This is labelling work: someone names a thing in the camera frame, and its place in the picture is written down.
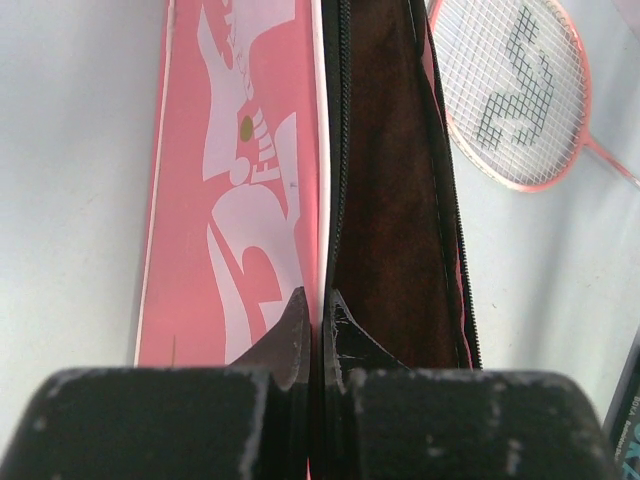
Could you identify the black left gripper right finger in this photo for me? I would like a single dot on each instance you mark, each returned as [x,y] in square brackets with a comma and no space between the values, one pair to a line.
[386,421]

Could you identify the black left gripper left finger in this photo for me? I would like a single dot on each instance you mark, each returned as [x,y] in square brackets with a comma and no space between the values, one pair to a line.
[247,420]

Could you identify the pink badminton racket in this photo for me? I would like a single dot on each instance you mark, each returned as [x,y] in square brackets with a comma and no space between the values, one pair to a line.
[517,87]

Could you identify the black shuttlecock tube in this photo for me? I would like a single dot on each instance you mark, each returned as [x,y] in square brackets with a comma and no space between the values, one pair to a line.
[622,420]

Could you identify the pink racket bag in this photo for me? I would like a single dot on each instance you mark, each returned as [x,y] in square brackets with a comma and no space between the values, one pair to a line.
[303,206]

